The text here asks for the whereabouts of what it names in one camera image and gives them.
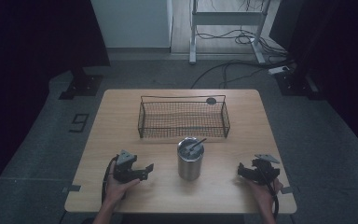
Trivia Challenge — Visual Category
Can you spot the left hand-held gripper black cable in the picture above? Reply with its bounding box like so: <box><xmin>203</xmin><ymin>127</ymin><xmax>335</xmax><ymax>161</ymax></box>
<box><xmin>101</xmin><ymin>156</ymin><xmax>119</xmax><ymax>205</ymax></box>

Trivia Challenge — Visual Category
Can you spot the long black floor cable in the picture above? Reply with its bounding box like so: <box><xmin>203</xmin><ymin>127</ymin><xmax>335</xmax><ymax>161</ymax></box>
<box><xmin>190</xmin><ymin>58</ymin><xmax>295</xmax><ymax>90</ymax></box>

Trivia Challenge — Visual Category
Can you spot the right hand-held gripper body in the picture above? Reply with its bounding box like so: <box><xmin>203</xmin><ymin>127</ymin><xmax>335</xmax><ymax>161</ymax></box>
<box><xmin>251</xmin><ymin>153</ymin><xmax>282</xmax><ymax>187</ymax></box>

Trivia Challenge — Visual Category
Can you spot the black wire mesh basket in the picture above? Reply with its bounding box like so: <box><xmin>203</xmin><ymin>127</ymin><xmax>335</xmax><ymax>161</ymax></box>
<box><xmin>137</xmin><ymin>94</ymin><xmax>232</xmax><ymax>140</ymax></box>

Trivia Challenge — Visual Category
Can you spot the white power strip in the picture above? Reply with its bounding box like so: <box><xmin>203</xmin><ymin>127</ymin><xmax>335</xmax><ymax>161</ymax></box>
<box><xmin>267</xmin><ymin>64</ymin><xmax>291</xmax><ymax>76</ymax></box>

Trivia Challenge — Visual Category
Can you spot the black stand base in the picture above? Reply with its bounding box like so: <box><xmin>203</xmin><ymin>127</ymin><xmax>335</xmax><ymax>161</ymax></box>
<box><xmin>58</xmin><ymin>66</ymin><xmax>104</xmax><ymax>101</ymax></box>
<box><xmin>274</xmin><ymin>68</ymin><xmax>324</xmax><ymax>101</ymax></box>

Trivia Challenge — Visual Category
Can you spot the black curtain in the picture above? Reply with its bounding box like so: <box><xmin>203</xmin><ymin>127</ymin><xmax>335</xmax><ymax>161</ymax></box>
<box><xmin>269</xmin><ymin>0</ymin><xmax>358</xmax><ymax>157</ymax></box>
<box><xmin>0</xmin><ymin>0</ymin><xmax>112</xmax><ymax>202</ymax></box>

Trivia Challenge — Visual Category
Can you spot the person's left hand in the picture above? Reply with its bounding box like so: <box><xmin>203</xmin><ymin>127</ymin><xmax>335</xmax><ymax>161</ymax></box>
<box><xmin>104</xmin><ymin>161</ymin><xmax>141</xmax><ymax>207</ymax></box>

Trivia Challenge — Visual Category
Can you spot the black straw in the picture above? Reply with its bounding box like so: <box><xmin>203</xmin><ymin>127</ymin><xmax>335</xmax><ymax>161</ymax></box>
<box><xmin>188</xmin><ymin>137</ymin><xmax>208</xmax><ymax>151</ymax></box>

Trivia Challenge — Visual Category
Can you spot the person's right hand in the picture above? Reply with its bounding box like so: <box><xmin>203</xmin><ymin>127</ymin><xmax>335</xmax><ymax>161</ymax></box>
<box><xmin>244</xmin><ymin>177</ymin><xmax>284</xmax><ymax>210</ymax></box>

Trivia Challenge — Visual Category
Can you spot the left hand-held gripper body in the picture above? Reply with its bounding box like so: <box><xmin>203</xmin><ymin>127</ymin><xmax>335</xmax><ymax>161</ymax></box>
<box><xmin>113</xmin><ymin>149</ymin><xmax>145</xmax><ymax>184</ymax></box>

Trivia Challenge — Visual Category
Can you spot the tangle of thin floor cables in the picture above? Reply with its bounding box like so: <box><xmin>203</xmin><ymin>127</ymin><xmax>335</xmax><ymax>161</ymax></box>
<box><xmin>195</xmin><ymin>28</ymin><xmax>291</xmax><ymax>59</ymax></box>

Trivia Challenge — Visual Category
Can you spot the stainless steel tumbler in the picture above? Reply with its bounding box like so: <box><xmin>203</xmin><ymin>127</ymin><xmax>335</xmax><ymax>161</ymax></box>
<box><xmin>176</xmin><ymin>136</ymin><xmax>206</xmax><ymax>182</ymax></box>

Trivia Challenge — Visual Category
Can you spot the hand-held gripper black cable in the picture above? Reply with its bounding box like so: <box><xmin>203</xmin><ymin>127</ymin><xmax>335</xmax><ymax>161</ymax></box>
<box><xmin>101</xmin><ymin>156</ymin><xmax>119</xmax><ymax>205</ymax></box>
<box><xmin>256</xmin><ymin>167</ymin><xmax>281</xmax><ymax>219</ymax></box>

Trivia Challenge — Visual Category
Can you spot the right hand-held gripper black cable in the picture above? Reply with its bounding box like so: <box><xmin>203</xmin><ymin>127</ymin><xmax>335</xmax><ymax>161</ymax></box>
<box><xmin>256</xmin><ymin>167</ymin><xmax>281</xmax><ymax>219</ymax></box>

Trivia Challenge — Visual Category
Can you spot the white metal desk frame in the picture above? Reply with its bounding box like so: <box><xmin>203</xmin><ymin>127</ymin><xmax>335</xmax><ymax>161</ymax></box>
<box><xmin>188</xmin><ymin>0</ymin><xmax>274</xmax><ymax>65</ymax></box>

